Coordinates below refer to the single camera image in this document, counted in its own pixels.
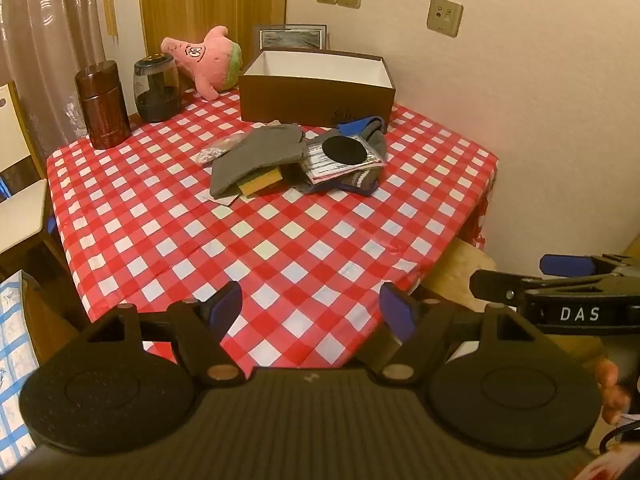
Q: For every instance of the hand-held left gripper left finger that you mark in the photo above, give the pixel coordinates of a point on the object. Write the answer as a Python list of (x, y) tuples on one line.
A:
[(227, 307)]

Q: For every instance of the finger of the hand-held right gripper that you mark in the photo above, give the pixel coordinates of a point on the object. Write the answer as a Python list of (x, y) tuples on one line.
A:
[(500, 287), (565, 265)]

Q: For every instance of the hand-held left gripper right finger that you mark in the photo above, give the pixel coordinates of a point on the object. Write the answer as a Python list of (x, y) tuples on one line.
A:
[(397, 310)]

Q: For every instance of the yellow green sponge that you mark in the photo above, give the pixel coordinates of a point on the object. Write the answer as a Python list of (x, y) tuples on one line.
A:
[(260, 181)]

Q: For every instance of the grey felt cloth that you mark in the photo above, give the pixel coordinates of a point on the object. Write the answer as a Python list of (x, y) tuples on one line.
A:
[(255, 155)]

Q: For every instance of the speckled plastic pouch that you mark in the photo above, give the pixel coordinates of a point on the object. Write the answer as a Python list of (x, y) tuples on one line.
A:
[(212, 152)]

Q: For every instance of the printed plastic packet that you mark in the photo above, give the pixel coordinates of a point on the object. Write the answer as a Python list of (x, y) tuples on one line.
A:
[(320, 167)]

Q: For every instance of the black round pad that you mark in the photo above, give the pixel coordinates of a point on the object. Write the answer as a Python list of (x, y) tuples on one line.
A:
[(344, 150)]

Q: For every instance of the grey blue striped sock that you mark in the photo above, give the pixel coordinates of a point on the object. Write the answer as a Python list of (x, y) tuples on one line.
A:
[(372, 142)]

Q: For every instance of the brown cardboard box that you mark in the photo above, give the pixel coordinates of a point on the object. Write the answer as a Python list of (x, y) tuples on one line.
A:
[(300, 100)]

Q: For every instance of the person's right hand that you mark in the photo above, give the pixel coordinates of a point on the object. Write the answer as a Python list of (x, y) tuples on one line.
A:
[(612, 395)]

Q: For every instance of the red white checked tablecloth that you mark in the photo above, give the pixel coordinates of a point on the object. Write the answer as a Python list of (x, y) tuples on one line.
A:
[(300, 240)]

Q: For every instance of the glass jar with dark base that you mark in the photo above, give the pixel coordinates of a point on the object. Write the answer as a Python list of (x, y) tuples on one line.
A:
[(156, 100)]

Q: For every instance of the blue checked cloth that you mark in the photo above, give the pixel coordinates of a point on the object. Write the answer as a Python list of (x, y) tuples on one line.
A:
[(12, 360)]

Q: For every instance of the brown cylindrical canister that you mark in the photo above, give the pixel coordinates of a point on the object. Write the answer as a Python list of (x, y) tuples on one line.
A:
[(102, 110)]

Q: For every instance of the pink plush toy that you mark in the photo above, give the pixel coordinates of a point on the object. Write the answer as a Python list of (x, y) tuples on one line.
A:
[(210, 60)]

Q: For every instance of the framed picture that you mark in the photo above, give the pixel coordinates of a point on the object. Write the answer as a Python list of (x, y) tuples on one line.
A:
[(290, 37)]

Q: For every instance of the wooden door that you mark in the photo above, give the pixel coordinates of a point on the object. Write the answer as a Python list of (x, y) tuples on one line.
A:
[(210, 0)]

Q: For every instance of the sheer patterned curtain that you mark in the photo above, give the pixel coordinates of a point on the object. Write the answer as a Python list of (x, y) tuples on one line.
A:
[(50, 35)]

